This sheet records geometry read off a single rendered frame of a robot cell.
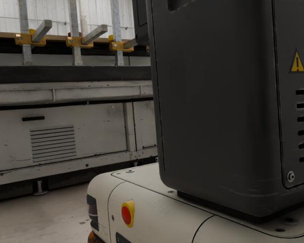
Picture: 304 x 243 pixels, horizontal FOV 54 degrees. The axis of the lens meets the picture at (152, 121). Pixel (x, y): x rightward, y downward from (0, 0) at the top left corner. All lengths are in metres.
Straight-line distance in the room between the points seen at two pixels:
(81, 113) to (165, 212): 1.42
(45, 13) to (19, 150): 7.82
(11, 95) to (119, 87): 0.58
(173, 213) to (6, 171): 1.37
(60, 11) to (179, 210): 9.16
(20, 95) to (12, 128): 0.28
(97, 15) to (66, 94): 8.35
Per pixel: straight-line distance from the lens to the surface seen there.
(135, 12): 0.76
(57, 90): 1.63
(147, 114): 2.10
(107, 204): 0.72
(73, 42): 1.66
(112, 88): 1.74
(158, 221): 0.54
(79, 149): 1.90
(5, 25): 9.11
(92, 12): 9.89
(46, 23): 1.35
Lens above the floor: 0.46
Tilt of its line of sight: 3 degrees down
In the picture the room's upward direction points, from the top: 5 degrees counter-clockwise
